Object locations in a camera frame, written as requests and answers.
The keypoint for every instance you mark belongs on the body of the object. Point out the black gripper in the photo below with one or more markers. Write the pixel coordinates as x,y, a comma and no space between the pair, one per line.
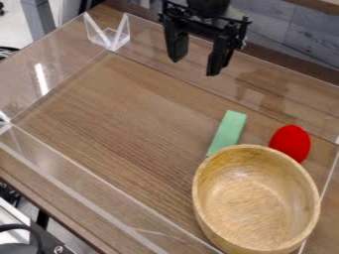
211,19

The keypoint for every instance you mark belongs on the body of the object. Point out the red plush strawberry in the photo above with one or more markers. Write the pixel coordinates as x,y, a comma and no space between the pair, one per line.
291,140

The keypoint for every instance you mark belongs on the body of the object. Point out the green rectangular block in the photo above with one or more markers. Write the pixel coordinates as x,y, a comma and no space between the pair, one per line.
230,131

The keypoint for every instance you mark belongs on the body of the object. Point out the grey table leg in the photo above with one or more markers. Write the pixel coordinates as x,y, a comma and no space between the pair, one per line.
39,17

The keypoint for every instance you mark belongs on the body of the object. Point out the wooden bowl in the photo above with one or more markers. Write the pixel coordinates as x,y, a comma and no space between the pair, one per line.
257,201

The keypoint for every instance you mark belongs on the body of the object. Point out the clear acrylic tray enclosure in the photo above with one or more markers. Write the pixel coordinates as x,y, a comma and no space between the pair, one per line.
106,129

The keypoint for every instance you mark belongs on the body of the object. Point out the black metal bracket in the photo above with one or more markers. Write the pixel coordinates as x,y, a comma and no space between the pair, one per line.
53,244

